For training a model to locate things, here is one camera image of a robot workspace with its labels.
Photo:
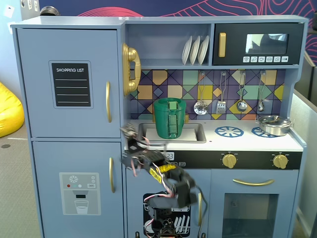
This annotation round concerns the blue fridge door with dispenser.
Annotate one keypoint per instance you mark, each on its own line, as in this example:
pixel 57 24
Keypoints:
pixel 62 158

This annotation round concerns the dark round object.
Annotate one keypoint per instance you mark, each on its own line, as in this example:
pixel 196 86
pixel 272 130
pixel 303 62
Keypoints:
pixel 49 11

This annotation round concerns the white toy plate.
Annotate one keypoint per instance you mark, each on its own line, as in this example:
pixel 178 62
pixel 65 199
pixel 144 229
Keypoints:
pixel 185 52
pixel 194 52
pixel 203 50

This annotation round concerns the black shopping list chalkboard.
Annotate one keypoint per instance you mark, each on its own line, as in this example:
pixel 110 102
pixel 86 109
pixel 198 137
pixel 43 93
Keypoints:
pixel 71 84

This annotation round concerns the metal toy whisk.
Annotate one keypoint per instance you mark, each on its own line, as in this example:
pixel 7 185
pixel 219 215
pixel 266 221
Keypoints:
pixel 260 106

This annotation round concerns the metal skimmer spoon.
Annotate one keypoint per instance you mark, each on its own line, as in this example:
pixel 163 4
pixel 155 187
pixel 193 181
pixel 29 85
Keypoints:
pixel 200 108

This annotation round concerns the grey toy sink basin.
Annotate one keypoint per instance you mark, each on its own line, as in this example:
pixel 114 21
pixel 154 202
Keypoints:
pixel 200 134

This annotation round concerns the grey office partition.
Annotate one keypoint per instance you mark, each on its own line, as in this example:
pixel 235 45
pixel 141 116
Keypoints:
pixel 305 119

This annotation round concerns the gold toy faucet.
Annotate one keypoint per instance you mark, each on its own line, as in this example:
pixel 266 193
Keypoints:
pixel 186 118

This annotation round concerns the blue fridge door with chalkboard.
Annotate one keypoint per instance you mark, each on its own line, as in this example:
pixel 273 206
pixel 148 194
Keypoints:
pixel 37 74

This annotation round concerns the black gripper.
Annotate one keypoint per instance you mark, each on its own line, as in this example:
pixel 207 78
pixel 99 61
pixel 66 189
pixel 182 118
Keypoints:
pixel 132 147

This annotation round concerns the metal pot with lid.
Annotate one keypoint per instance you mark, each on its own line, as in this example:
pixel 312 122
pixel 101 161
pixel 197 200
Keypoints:
pixel 273 126

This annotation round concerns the yellow bean bag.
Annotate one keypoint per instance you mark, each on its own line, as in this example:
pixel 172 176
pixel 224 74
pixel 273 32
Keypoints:
pixel 10 111

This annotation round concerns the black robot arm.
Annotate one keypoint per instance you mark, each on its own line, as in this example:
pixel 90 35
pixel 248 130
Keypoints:
pixel 183 191

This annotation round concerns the gold stove knob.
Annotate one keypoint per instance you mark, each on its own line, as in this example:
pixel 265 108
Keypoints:
pixel 229 161
pixel 280 161

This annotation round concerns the blue oven door with window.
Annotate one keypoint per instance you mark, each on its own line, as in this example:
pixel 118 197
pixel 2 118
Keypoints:
pixel 218 188

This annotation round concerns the green plastic container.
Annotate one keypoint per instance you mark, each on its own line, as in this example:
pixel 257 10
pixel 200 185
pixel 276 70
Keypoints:
pixel 162 119

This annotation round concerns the metal ladle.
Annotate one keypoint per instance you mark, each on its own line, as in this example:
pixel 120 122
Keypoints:
pixel 241 105

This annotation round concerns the gold toy telephone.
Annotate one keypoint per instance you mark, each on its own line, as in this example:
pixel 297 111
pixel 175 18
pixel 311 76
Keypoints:
pixel 131 54

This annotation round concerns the blue toy kitchen body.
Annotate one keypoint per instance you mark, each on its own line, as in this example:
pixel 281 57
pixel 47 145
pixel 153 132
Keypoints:
pixel 74 22

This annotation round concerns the black microwave door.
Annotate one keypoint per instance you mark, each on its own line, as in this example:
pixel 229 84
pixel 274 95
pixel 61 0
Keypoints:
pixel 235 44

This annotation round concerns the metal slotted spatula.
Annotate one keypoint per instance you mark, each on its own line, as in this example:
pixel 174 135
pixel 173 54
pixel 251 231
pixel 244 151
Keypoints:
pixel 221 107

